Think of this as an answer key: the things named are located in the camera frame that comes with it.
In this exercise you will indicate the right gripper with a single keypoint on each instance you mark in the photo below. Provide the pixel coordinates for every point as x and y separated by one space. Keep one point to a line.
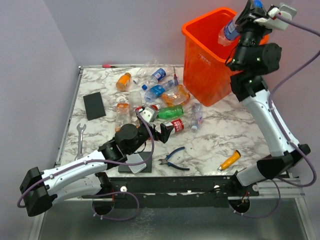
249 22

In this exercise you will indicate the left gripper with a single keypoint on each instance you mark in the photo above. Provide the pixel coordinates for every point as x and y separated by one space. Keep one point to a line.
165 130

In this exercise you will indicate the red label bottle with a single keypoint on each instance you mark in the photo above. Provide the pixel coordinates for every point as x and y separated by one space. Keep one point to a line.
178 125

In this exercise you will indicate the blue pepsi bottle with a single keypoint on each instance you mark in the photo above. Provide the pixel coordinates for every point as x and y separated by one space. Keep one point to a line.
231 31

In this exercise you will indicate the large crushed orange bottle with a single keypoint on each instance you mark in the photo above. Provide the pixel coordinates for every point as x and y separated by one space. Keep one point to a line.
177 95

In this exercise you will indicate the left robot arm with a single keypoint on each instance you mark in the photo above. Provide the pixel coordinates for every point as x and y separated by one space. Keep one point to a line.
40 190

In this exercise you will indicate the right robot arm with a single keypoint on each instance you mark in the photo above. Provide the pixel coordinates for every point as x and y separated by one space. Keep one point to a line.
250 61

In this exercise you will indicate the orange plastic bin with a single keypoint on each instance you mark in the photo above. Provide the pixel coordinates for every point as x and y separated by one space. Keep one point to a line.
205 75

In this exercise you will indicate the green sprite bottle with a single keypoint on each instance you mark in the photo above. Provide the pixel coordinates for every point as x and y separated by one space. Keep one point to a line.
170 112

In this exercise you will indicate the blue label water bottle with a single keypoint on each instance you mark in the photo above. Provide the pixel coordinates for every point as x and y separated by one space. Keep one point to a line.
157 90

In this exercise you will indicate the clear plastic cup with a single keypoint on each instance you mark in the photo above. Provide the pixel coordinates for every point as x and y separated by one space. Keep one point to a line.
135 100

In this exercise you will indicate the tall orange label bottle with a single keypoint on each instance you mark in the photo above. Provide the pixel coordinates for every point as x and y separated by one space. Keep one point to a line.
123 114

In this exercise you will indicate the blue bottle cap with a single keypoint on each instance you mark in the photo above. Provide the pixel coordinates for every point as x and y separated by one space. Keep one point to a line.
144 87

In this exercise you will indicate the clear crushed bottle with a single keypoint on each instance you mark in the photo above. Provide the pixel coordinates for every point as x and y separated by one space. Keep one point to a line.
197 116

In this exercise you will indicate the white rounded box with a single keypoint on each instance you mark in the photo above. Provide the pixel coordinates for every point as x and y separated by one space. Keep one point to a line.
136 162

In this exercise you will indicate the red screwdriver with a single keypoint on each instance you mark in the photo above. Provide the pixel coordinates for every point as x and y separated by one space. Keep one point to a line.
175 78

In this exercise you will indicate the blue label bottle top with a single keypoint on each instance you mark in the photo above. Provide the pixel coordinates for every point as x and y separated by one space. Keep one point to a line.
157 76

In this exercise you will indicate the small orange juice bottle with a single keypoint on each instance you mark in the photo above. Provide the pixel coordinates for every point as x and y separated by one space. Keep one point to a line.
123 82

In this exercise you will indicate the black foam pad upper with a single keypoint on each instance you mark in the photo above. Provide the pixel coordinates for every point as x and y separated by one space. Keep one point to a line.
94 106

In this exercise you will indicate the red pen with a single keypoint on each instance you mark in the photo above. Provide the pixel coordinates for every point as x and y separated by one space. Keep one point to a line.
107 66

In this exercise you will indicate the silver wrench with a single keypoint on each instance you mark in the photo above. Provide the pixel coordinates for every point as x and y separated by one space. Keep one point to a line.
80 130

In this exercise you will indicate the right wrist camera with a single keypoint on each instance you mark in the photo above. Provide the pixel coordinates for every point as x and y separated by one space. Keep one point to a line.
270 21

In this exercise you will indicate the blue handle pliers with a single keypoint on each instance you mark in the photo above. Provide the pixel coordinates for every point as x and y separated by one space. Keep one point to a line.
167 160

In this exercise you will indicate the yellow handle utility knife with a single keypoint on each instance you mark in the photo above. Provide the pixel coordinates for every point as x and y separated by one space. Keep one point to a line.
231 160

